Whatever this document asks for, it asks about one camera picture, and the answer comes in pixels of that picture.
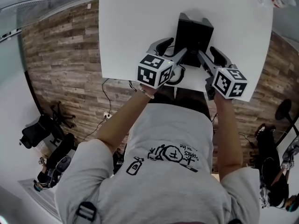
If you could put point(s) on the grey printed t-shirt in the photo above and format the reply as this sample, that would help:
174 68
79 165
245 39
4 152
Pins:
163 195

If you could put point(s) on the clear plastic water bottle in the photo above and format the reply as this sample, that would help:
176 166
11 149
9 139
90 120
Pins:
279 0

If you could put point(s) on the person's left forearm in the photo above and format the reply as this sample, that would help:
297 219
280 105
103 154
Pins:
126 120

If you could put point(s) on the black office chair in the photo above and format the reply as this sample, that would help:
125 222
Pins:
37 132

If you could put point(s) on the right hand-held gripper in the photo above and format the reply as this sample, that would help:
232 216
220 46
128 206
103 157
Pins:
229 83

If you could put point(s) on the black box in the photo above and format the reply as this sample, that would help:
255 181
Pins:
194 36

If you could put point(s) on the white table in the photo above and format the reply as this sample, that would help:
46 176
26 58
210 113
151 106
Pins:
140 20

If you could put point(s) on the black white wall sign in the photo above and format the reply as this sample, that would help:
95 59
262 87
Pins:
9 34

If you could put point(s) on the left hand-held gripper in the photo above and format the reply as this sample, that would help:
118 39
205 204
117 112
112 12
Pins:
151 73

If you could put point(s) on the person's right forearm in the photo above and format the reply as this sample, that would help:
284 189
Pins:
227 136

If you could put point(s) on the round black marble table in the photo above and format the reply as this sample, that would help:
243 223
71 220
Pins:
283 109

